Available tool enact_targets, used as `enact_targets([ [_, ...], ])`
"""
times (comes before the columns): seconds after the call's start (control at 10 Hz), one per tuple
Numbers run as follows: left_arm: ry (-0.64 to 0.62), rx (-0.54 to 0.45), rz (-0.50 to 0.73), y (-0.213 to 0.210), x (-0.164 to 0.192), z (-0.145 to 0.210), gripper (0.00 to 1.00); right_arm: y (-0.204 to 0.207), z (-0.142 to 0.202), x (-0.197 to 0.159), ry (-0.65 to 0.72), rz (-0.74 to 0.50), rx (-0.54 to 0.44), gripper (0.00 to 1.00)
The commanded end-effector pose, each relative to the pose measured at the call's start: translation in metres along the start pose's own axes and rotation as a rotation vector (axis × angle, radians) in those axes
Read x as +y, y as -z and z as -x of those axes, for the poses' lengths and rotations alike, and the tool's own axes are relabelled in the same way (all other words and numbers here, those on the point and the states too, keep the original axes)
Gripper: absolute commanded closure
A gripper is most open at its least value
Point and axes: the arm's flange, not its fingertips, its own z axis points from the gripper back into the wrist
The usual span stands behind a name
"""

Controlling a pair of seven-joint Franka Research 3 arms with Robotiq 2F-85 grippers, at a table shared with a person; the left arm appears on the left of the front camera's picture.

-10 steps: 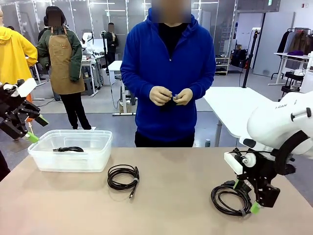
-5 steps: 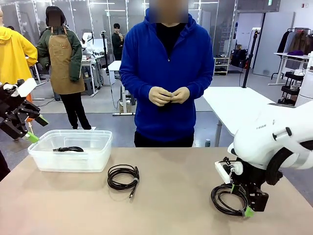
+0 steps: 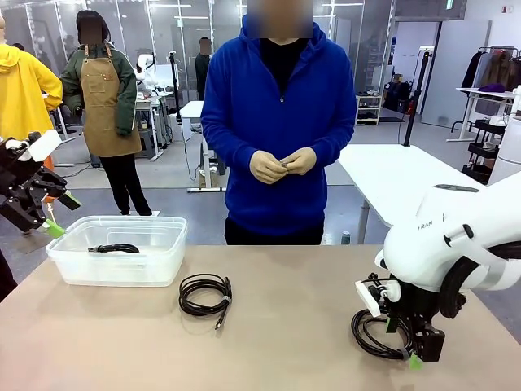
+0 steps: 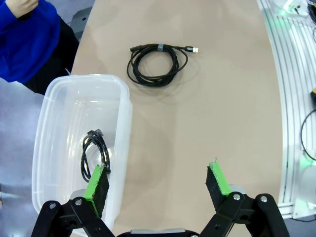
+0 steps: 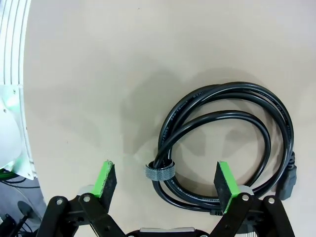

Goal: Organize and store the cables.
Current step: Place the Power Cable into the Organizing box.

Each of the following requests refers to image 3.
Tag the small grey velcro tie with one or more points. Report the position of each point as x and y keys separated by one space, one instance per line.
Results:
x=283 y=164

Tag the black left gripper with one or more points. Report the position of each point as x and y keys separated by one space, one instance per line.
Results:
x=16 y=195

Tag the person in dark clothes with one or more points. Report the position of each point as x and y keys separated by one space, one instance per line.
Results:
x=202 y=69

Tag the person in blue hoodie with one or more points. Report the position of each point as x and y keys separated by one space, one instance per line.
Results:
x=277 y=102

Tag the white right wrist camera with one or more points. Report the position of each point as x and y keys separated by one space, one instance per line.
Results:
x=368 y=299

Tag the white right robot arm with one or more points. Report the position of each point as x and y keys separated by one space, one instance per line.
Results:
x=447 y=244

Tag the person's right forearm blue sleeve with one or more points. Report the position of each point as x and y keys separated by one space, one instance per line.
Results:
x=221 y=148

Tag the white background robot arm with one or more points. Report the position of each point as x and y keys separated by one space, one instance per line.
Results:
x=144 y=69

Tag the person's left forearm blue sleeve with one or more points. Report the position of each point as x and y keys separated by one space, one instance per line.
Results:
x=335 y=146

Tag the white height-adjustable desk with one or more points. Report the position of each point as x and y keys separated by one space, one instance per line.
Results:
x=191 y=110

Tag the black camera stand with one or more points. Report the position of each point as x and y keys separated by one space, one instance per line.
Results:
x=176 y=89

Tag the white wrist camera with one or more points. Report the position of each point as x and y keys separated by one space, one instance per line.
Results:
x=368 y=299
x=45 y=144

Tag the person's left hand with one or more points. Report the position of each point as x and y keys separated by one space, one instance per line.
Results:
x=302 y=161

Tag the black bags pile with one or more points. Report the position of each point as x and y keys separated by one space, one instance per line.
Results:
x=397 y=97

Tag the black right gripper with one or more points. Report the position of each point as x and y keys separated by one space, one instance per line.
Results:
x=432 y=346

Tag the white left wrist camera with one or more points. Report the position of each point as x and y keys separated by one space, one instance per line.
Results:
x=45 y=144

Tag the mannequin in yellow hoodie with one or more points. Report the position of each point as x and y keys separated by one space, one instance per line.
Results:
x=24 y=93

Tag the clear plastic storage container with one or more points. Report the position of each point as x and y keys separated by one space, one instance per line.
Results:
x=122 y=264

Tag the purple cloth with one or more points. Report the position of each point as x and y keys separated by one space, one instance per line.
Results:
x=491 y=88

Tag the black tripod pole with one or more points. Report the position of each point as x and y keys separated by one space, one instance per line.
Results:
x=417 y=97

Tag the large white table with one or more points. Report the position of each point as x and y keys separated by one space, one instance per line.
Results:
x=399 y=175

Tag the person in brown apron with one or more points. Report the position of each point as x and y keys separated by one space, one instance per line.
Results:
x=103 y=102

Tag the white desk with angled legs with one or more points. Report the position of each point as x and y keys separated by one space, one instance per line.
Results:
x=484 y=95

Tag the black utility cart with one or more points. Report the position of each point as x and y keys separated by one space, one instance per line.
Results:
x=484 y=146

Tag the wooden shoe rack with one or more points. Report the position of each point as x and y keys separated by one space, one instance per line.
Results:
x=368 y=110

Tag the white cluttered workbench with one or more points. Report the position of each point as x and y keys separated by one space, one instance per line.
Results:
x=148 y=114

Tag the small grey cylinder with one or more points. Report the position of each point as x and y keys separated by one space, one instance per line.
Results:
x=346 y=238

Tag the clothes rack with coats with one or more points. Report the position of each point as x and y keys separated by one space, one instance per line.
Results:
x=498 y=67

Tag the person's right hand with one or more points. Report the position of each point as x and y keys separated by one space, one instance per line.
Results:
x=264 y=167

